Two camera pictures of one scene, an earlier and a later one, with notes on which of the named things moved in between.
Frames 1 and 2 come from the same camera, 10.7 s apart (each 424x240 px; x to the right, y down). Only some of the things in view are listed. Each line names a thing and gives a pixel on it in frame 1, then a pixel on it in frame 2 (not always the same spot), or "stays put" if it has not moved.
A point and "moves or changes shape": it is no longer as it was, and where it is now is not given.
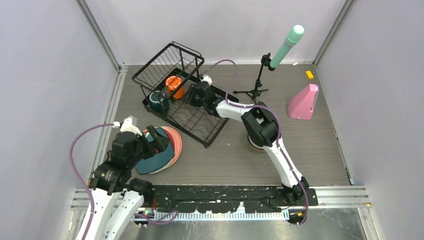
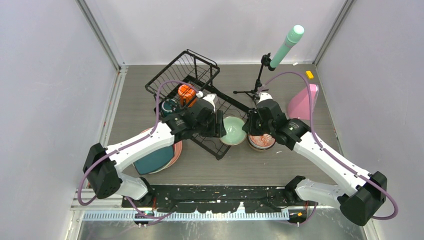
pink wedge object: x=303 y=105 stays put
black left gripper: x=158 y=144 -> x=217 y=130
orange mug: x=174 y=84 moves or changes shape
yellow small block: x=309 y=75 stays put
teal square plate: x=147 y=165 stays put
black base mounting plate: x=221 y=199 stays put
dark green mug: x=158 y=102 -> x=168 y=106
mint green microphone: x=293 y=37 stays put
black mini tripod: x=265 y=60 stays put
